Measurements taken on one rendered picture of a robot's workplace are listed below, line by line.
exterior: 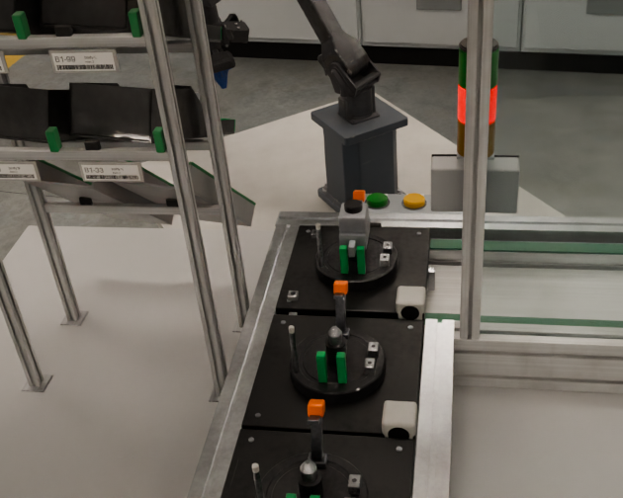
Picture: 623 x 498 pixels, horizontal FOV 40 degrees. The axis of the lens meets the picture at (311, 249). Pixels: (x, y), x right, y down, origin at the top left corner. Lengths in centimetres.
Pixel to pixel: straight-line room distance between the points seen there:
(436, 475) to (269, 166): 105
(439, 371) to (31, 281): 86
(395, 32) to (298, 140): 247
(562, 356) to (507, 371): 9
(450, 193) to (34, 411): 76
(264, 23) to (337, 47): 302
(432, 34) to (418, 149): 249
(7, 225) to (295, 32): 185
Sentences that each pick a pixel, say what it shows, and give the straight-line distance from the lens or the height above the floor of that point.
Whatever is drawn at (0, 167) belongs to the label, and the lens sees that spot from 127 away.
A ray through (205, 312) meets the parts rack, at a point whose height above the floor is 103.
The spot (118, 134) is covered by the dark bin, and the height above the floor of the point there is 131.
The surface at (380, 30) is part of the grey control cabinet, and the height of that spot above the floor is 19.
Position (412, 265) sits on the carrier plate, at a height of 97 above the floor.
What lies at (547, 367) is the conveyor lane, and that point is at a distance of 138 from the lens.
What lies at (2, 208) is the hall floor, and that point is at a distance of 385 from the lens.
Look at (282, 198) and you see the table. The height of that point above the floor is 86.
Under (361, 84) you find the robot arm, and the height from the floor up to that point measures 114.
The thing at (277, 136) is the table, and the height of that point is 86.
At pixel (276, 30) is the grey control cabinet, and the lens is 470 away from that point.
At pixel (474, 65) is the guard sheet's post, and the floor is 141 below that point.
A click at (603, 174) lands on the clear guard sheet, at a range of 120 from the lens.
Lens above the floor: 185
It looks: 35 degrees down
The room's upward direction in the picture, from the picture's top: 6 degrees counter-clockwise
